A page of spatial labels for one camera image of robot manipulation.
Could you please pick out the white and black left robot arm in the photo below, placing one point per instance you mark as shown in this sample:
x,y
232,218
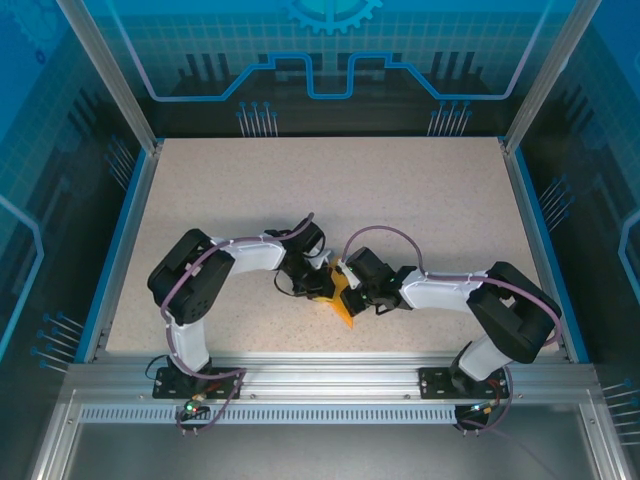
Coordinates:
x,y
190,285

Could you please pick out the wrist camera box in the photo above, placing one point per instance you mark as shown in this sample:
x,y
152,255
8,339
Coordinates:
x,y
320,261
351,276

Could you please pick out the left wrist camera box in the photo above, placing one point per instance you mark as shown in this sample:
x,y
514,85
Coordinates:
x,y
320,261

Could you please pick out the aluminium lower frame profile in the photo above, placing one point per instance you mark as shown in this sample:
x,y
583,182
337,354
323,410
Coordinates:
x,y
607,445
52,440

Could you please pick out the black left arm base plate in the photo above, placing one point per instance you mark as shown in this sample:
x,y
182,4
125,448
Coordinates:
x,y
165,386

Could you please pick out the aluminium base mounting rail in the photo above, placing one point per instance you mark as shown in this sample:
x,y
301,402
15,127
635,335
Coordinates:
x,y
330,372

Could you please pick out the aluminium frame post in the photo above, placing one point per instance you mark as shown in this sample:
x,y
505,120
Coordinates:
x,y
550,75
114,75

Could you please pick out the grey metal shelf panel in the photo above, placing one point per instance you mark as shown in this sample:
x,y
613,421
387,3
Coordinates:
x,y
325,455

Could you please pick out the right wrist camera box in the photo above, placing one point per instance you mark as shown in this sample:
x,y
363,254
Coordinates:
x,y
351,276

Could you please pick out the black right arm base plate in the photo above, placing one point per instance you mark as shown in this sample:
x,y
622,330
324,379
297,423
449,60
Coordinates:
x,y
432,382

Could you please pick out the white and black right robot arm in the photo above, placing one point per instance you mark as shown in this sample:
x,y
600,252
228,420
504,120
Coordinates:
x,y
515,310

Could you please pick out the small connector with LEDs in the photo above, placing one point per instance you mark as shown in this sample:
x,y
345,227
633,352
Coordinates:
x,y
192,407
482,409

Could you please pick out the orange paper sheet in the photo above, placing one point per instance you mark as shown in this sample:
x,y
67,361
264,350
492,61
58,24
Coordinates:
x,y
334,301

